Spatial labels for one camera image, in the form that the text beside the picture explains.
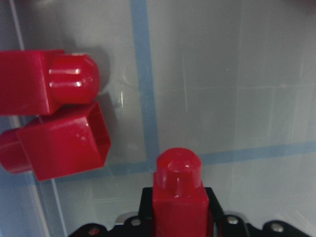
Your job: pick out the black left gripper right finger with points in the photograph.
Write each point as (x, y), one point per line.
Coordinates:
(215, 211)

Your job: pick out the clear plastic box lid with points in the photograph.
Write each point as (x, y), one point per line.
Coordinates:
(232, 80)

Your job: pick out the red block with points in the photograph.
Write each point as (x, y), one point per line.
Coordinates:
(73, 140)
(180, 203)
(39, 82)

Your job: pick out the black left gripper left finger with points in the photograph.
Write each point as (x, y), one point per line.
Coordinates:
(146, 207)

